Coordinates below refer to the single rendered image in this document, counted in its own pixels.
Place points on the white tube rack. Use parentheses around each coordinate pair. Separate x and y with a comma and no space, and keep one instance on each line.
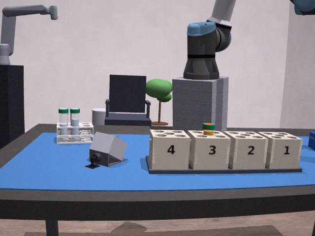
(84,137)

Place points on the blue tube rack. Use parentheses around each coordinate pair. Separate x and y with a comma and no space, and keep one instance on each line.
(312,140)

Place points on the blue bench mat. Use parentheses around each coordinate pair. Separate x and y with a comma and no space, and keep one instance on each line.
(47,166)

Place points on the beige bucket adapter block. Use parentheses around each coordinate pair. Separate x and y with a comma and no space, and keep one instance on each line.
(284,150)
(248,150)
(169,150)
(209,152)

